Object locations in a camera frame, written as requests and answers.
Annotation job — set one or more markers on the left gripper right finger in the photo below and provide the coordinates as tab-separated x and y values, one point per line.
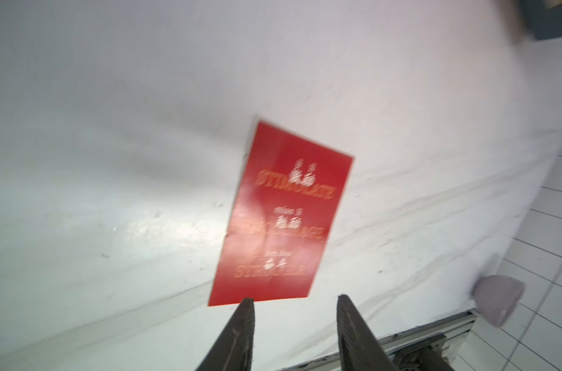
358	347

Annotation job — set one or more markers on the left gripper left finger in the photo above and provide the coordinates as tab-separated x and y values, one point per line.
233	349

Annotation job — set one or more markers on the red postcard white text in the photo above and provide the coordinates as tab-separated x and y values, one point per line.
285	208

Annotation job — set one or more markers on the teal drawer cabinet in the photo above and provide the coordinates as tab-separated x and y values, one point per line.
543	18

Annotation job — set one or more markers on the lilac bowl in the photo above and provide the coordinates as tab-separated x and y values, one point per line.
496	298

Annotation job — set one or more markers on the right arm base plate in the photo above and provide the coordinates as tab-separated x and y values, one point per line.
421	359

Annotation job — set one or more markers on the aluminium mounting rail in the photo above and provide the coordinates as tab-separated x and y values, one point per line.
446	335

